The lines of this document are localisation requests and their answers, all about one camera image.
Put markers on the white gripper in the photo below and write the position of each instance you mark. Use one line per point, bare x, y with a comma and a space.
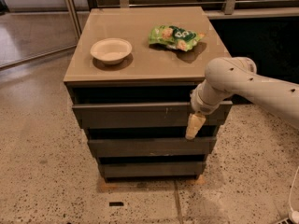
200, 105

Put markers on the metal door frame post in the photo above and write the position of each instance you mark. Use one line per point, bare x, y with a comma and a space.
74, 17

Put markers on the white paper bowl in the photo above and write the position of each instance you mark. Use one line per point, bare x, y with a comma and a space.
111, 50

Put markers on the middle grey drawer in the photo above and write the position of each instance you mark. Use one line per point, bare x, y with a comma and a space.
151, 147

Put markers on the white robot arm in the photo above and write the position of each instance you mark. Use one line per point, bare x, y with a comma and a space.
225, 77

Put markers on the bottom grey drawer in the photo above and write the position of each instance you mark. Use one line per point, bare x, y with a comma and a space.
152, 169

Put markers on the grey drawer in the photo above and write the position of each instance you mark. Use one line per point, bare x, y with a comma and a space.
132, 115
152, 169
151, 147

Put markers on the grey drawer cabinet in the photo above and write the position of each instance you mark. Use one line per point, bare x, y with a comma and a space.
149, 74

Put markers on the top grey drawer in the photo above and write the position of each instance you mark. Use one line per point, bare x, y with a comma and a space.
132, 115

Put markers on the green snack bag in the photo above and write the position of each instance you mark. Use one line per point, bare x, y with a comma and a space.
173, 37

